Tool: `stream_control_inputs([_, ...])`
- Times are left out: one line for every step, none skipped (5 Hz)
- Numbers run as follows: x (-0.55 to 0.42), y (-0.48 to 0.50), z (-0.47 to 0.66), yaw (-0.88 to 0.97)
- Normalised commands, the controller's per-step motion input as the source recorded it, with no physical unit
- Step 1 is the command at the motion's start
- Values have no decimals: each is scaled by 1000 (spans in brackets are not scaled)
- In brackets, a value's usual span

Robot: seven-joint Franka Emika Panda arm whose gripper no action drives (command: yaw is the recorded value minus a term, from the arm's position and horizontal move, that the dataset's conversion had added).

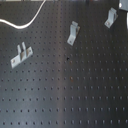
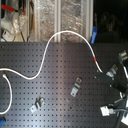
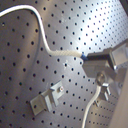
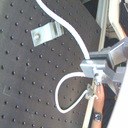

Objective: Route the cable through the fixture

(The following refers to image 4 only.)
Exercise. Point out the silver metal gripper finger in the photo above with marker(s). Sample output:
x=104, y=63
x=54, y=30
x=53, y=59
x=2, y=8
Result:
x=102, y=66

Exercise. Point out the person's forearm with watch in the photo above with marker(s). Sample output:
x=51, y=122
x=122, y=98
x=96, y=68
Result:
x=98, y=106

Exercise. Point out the black perforated breadboard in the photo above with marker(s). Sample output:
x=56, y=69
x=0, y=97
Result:
x=29, y=74

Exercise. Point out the small metal cable connector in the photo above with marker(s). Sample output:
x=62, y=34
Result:
x=90, y=92

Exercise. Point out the white frame post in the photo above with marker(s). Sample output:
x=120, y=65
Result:
x=101, y=19

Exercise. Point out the metal cable clip bracket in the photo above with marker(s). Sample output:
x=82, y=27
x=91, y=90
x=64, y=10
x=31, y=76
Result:
x=46, y=33

